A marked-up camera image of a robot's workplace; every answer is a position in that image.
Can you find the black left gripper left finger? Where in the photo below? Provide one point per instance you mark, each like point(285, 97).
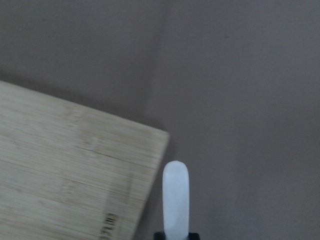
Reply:
point(159, 235)

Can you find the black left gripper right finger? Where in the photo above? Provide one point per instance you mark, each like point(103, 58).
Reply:
point(193, 236)

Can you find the white ceramic spoon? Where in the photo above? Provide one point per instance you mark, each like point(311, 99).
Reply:
point(175, 200)

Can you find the bamboo cutting board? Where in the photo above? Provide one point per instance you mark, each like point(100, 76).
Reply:
point(70, 172)

